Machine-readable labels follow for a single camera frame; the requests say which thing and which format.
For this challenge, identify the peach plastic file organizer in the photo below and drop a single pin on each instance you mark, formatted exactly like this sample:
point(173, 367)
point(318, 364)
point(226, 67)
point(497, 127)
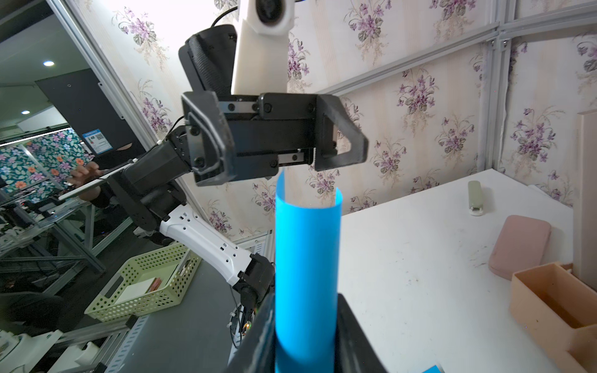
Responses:
point(558, 311)

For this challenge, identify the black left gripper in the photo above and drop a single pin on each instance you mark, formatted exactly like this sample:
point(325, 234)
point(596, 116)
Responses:
point(270, 135)

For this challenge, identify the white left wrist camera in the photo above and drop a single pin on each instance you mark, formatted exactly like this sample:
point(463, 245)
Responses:
point(262, 47)

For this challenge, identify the pink pencil case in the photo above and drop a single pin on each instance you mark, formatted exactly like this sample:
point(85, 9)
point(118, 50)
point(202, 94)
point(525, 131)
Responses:
point(520, 245)

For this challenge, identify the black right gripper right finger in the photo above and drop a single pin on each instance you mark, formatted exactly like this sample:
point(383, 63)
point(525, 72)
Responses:
point(353, 352)

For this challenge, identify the green plastic basket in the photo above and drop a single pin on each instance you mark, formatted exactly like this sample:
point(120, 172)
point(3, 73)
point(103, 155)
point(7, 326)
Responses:
point(146, 283)

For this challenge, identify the blue square paper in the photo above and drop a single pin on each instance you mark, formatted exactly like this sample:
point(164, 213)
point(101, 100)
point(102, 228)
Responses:
point(434, 369)
point(307, 253)

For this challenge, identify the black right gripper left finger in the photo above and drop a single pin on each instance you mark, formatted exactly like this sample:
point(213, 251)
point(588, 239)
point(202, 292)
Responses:
point(257, 353)

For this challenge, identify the beige folder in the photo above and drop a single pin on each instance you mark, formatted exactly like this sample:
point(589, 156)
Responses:
point(584, 224)

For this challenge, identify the aluminium mounting rail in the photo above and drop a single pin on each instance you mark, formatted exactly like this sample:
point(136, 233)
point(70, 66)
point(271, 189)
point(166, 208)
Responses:
point(98, 348)

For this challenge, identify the grey green eraser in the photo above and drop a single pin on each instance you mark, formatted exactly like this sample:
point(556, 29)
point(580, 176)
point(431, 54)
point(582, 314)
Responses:
point(476, 198)

